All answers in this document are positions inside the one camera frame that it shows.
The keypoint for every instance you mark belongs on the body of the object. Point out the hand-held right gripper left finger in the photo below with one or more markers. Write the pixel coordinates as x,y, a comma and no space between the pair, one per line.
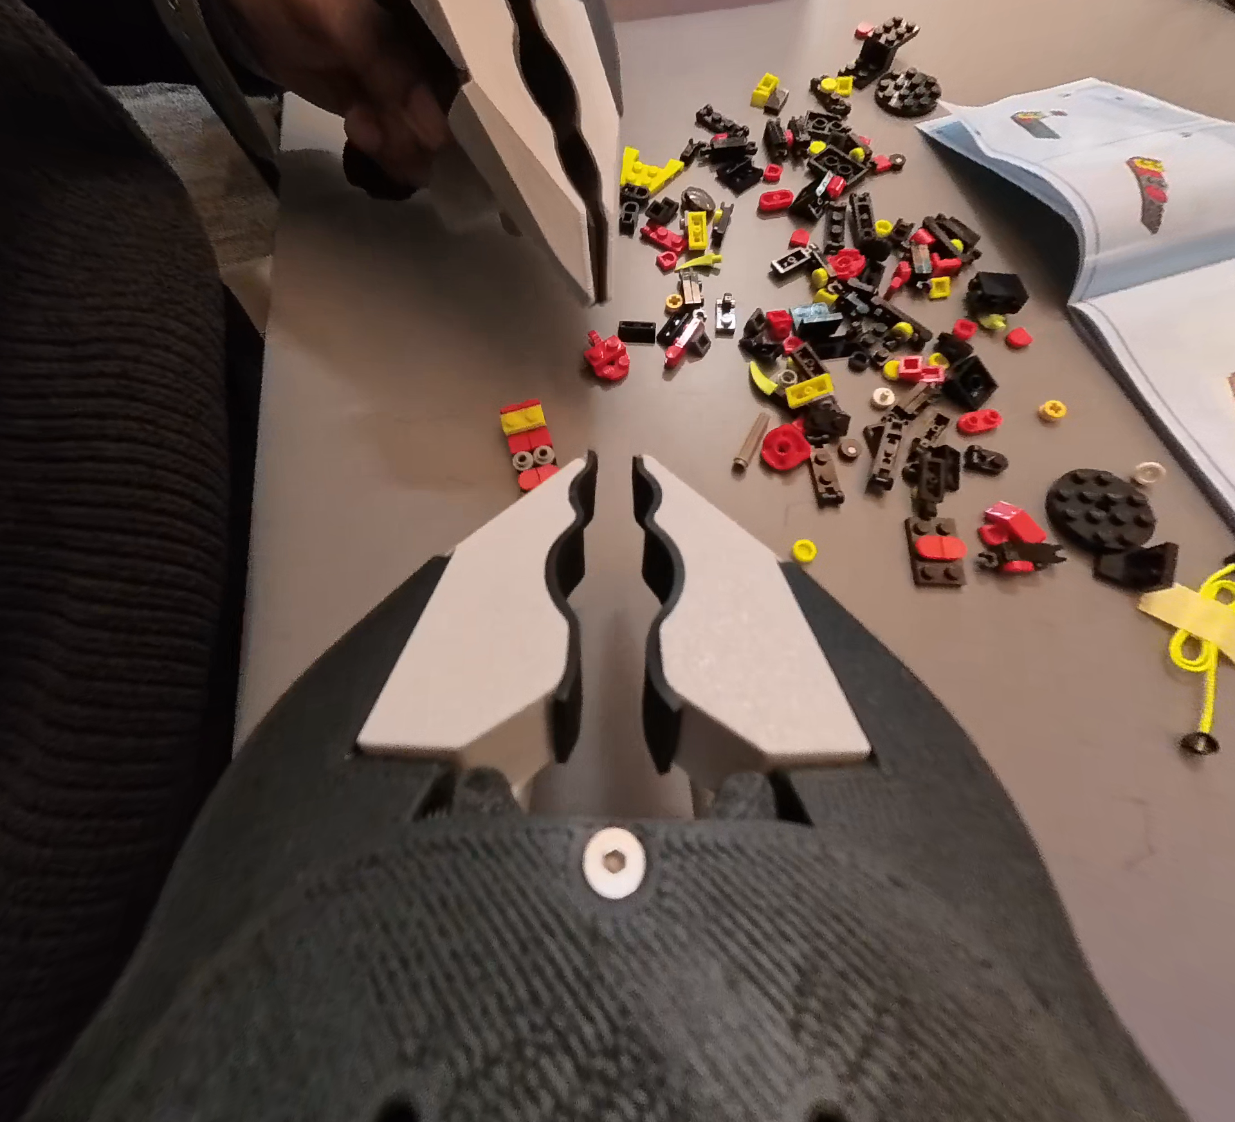
472,649

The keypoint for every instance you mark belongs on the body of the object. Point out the long black studded lego plate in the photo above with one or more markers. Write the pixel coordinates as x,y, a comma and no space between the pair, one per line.
883,46

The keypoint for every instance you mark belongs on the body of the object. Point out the pile of small lego pieces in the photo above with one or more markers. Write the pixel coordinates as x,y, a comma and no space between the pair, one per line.
837,161

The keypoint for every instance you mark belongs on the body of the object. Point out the beige wristwatch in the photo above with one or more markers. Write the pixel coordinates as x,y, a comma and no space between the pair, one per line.
184,13

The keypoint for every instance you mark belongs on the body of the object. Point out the light blue instruction booklet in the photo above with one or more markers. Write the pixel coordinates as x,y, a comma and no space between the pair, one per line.
1110,167

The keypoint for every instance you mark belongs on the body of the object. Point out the black plate red tile lego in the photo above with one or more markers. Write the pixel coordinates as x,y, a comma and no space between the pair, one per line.
936,548

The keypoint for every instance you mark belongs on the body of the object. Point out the red slope black lego piece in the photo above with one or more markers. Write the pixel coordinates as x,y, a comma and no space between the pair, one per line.
1009,523

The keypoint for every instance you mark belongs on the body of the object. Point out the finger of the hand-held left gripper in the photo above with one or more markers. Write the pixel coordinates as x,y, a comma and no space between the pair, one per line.
579,71
472,32

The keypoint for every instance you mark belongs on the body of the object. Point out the person's left hand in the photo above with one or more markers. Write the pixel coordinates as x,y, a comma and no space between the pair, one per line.
290,32

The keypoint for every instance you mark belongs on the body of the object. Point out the red knobbed lego piece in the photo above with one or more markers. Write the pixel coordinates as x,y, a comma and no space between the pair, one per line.
605,357

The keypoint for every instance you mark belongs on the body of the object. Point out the round black lego plate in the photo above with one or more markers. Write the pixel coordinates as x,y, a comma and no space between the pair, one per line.
1099,509
907,89

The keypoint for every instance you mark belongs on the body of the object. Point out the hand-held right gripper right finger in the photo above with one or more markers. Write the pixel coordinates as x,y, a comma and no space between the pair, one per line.
753,659

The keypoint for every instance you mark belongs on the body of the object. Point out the person's black sweater torso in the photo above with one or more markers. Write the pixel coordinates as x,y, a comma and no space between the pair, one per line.
96,465

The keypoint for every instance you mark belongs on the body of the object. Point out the red yellow black lego build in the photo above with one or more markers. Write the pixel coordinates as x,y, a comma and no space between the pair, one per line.
526,437

